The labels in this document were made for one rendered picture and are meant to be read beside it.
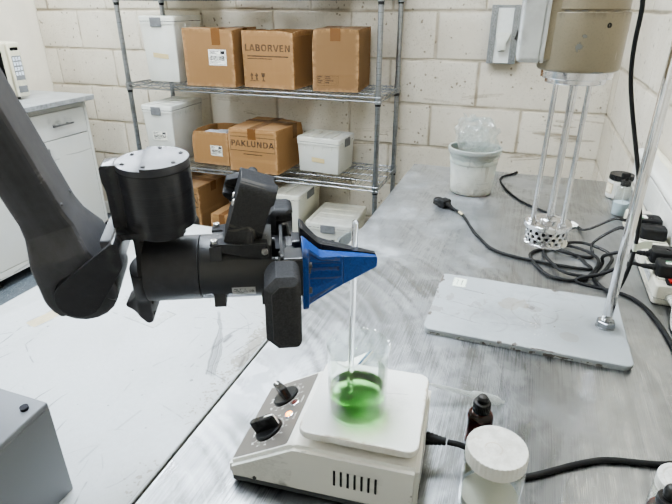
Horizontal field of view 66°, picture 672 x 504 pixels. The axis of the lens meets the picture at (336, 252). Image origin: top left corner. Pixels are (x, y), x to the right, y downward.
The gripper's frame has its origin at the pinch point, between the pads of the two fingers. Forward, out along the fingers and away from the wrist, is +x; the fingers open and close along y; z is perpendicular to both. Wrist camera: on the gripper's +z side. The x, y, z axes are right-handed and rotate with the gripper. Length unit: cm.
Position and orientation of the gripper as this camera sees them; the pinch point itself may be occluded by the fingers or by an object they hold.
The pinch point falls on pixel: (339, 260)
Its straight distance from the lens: 47.7
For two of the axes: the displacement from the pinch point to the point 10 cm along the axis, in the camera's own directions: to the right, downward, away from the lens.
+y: -1.2, -4.2, 9.0
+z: 0.1, -9.1, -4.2
